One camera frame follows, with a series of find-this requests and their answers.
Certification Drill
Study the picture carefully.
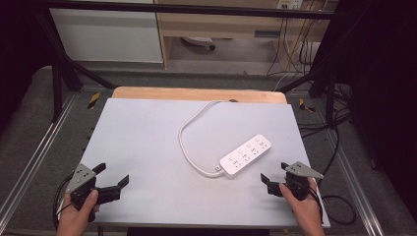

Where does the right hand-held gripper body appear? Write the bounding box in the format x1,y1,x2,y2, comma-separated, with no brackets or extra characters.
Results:
267,160,325,202

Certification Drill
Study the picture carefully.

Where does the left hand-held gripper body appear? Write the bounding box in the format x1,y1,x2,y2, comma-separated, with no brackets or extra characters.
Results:
66,162,123,212

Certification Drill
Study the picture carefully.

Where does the person's right hand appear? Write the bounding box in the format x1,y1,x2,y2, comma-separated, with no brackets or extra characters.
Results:
278,176,327,236

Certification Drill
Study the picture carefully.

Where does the person's left hand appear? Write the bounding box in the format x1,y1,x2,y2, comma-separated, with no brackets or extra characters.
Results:
56,189,100,236

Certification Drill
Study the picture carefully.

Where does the white power strip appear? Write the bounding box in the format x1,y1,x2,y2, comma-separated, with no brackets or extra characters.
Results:
218,133,272,180

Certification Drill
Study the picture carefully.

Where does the yellow black floor tape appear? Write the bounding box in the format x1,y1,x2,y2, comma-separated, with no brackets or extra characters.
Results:
298,97,317,114
87,91,101,111

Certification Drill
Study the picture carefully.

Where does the wooden table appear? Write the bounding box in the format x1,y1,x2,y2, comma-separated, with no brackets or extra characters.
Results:
110,86,289,105

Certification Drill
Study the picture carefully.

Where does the black curtain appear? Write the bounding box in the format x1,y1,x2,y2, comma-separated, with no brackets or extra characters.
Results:
0,0,55,136
323,0,417,214

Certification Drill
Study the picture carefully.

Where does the white cabinet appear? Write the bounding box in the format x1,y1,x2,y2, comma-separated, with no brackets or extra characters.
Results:
49,0,164,64

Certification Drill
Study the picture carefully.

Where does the office chair base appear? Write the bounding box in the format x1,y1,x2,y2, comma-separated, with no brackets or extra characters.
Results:
181,35,217,52

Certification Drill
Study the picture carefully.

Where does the wooden desk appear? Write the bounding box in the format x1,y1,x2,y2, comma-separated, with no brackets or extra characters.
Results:
153,0,340,72

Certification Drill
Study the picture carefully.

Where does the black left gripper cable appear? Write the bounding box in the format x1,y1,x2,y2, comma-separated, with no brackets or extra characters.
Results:
51,174,74,231

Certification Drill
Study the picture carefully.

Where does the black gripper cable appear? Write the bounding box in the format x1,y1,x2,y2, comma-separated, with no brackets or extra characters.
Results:
51,174,74,231
307,177,357,226

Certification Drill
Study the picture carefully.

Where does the aluminium floor rail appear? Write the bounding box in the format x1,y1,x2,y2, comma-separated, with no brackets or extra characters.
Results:
323,127,386,236
0,92,79,227

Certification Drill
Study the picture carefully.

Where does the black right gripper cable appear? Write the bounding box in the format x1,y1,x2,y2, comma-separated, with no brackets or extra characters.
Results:
307,177,357,226

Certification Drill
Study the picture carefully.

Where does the white power strip cable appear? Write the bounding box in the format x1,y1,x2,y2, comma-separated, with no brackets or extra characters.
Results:
177,99,231,179

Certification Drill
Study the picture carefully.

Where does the black metal frame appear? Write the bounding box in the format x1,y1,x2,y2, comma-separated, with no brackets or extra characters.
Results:
32,0,348,129

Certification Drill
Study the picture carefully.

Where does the bundle of black cables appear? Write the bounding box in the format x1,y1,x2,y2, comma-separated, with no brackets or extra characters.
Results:
266,9,353,178

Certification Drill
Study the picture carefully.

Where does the white wall socket strip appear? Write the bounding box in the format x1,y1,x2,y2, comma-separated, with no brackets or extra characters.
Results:
275,0,305,11

